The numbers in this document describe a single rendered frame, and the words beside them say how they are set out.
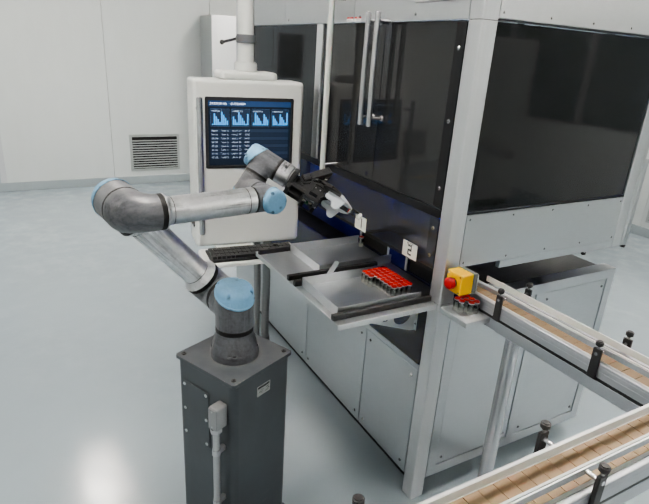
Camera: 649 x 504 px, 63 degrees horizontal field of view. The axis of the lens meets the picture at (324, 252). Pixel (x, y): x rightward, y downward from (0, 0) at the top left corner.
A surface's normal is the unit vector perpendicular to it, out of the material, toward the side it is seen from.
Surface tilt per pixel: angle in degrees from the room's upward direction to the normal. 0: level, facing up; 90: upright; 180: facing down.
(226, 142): 90
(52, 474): 0
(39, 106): 90
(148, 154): 90
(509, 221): 90
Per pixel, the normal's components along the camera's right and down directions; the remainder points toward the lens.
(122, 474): 0.06, -0.93
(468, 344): 0.48, 0.33
